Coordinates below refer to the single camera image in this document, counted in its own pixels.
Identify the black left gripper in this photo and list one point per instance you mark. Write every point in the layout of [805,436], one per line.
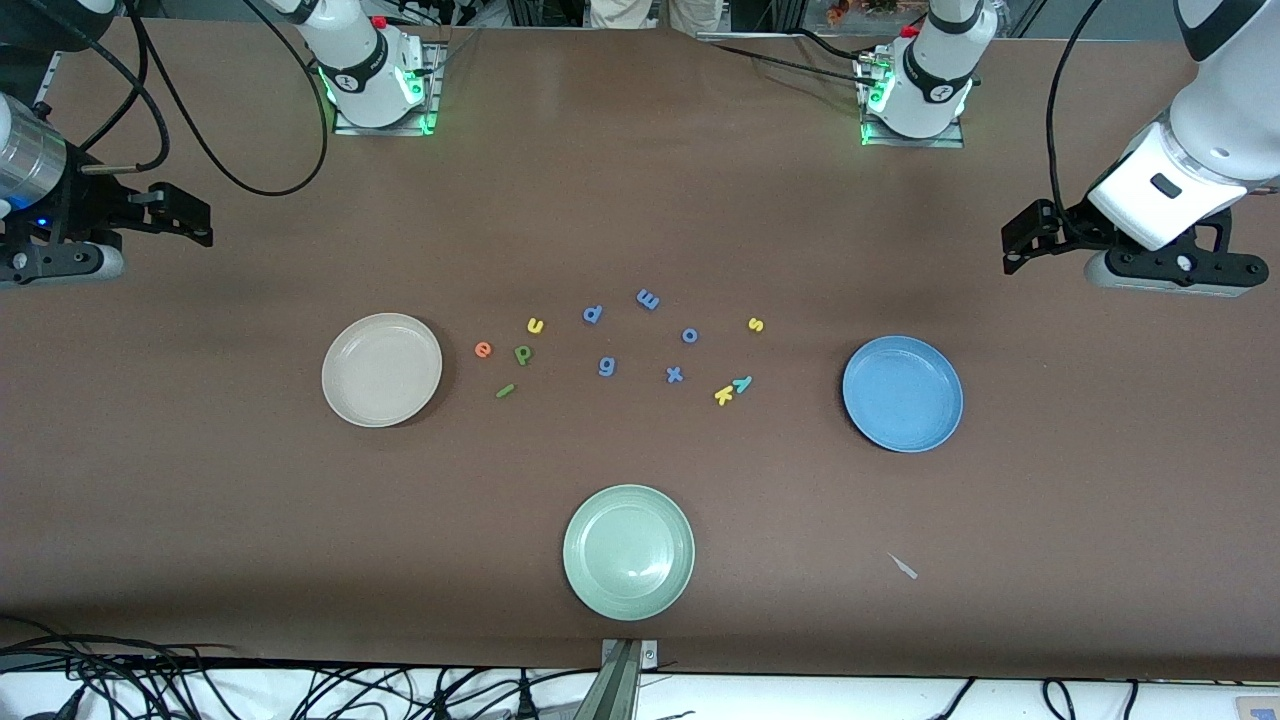
[1071,225]

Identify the blue foam letter m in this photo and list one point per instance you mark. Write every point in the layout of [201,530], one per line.
[648,299]

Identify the yellow foam letter k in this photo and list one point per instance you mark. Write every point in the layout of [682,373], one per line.
[723,396]

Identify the beige brown plate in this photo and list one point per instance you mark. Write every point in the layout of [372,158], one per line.
[380,370]

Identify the grey metal post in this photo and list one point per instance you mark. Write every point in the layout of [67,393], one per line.
[612,690]

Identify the person in beige trousers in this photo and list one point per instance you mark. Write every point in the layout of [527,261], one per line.
[650,12]

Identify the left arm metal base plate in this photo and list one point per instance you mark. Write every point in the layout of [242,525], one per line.
[872,141]

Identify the pale green plate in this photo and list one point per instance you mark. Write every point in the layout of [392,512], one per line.
[628,552]

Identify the blue plate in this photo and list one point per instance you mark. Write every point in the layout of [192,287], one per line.
[900,395]

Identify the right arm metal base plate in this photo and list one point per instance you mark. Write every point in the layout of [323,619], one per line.
[438,60]

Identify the tan cardboard box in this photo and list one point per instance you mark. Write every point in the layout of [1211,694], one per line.
[1258,710]

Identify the silver bracket plate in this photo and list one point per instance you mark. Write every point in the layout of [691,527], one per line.
[648,655]

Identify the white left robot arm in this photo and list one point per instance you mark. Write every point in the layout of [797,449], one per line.
[935,75]

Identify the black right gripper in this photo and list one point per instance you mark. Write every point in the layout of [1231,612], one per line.
[88,212]

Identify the torn grey tape scrap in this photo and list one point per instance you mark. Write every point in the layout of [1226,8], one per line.
[903,566]

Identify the orange background object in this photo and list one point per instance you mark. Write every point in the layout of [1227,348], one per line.
[838,10]

